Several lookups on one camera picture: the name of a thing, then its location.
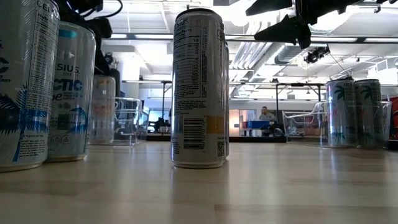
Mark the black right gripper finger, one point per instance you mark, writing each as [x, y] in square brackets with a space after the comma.
[267, 7]
[289, 31]

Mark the white can green palm print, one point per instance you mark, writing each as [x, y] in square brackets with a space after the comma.
[370, 112]
[342, 112]

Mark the clear plastic bin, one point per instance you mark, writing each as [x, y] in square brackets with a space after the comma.
[304, 124]
[127, 124]

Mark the white can blue palm print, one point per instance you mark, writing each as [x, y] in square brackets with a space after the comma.
[73, 93]
[28, 93]

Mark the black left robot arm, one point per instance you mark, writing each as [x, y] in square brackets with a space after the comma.
[93, 28]

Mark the person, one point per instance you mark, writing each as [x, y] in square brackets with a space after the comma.
[267, 116]

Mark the blue box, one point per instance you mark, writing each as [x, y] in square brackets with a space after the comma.
[256, 124]

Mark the black overhead camera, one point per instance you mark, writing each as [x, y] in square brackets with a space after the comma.
[315, 55]

